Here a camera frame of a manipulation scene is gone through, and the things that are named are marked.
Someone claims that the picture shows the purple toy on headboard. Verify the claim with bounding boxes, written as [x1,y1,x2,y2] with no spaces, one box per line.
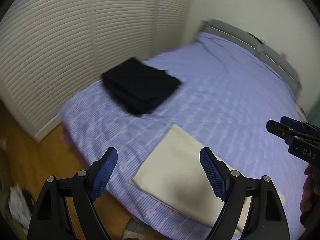
[280,51,288,60]

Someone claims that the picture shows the right hand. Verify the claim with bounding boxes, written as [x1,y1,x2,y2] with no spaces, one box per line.
[299,164,319,231]

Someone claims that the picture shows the grey padded headboard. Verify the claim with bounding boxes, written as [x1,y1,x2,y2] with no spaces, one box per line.
[201,20,302,98]

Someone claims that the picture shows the folded black garment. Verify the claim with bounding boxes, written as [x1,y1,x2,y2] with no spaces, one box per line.
[102,57,182,115]

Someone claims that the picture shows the cream white pants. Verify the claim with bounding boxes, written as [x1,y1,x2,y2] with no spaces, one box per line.
[128,124,286,235]

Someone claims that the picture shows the purple floral bed sheet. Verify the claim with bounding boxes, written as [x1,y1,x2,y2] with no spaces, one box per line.
[60,33,306,239]

